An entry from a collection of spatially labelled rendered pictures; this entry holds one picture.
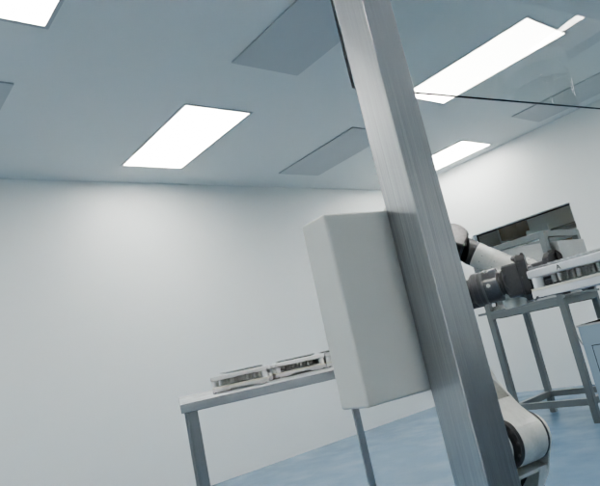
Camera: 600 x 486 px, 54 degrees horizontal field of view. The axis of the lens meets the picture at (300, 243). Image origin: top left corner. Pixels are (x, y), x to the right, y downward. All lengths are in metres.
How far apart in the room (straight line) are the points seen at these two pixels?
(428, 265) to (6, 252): 4.75
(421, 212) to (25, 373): 4.59
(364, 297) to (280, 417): 5.46
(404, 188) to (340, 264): 0.14
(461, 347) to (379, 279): 0.14
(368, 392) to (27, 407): 4.53
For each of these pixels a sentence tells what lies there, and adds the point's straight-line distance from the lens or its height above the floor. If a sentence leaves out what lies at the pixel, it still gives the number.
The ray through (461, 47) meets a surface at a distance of 1.15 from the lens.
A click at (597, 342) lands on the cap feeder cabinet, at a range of 4.17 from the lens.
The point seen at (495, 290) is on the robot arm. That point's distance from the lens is 1.61.
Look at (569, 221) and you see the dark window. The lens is 7.28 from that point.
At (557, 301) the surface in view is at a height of 0.94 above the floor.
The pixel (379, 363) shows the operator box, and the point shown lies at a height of 0.89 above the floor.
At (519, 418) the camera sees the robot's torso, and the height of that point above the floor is 0.63.
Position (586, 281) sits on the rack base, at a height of 0.96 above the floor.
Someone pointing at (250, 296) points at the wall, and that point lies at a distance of 6.21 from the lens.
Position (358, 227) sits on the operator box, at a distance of 0.83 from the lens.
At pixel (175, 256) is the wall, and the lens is 5.88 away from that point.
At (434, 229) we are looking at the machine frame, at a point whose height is 1.05.
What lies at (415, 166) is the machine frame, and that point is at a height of 1.15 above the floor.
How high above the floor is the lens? 0.92
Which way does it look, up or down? 11 degrees up
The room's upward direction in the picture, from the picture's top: 12 degrees counter-clockwise
